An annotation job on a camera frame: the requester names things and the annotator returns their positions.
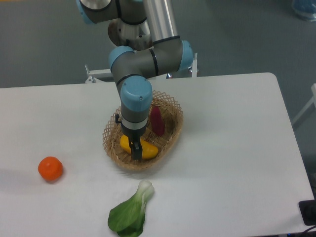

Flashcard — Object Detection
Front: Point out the orange tangerine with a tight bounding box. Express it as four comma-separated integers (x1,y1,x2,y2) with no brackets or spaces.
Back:
38,157,63,182

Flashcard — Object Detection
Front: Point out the black device at table corner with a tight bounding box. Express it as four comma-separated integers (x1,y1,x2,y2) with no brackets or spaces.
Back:
298,199,316,226

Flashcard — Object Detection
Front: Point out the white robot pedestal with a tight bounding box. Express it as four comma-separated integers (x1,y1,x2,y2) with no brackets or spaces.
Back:
84,18,200,83

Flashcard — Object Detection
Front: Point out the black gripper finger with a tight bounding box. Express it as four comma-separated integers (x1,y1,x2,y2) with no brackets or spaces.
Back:
130,141,143,160

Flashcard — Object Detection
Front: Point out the green bok choy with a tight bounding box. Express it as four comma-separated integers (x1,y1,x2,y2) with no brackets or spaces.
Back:
108,180,155,237

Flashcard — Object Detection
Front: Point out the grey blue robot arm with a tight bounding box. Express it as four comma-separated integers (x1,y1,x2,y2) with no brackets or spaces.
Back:
77,0,194,160

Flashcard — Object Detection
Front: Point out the blue object top right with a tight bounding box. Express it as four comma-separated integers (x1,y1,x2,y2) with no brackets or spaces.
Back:
292,0,316,22

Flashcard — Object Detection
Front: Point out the purple sweet potato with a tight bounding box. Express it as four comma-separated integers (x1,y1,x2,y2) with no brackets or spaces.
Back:
150,107,165,136

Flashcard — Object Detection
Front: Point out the white frame at right edge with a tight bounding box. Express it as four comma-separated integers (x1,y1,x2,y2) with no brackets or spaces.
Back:
291,83,316,129

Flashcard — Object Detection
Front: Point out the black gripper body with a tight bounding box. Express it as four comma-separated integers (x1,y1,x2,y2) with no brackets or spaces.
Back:
115,114,147,143

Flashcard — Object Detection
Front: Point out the woven wicker basket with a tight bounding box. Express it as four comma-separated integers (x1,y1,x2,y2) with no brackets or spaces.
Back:
103,90,183,171

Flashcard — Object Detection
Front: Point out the yellow mango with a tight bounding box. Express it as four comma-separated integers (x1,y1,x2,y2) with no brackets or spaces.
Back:
119,135,158,159

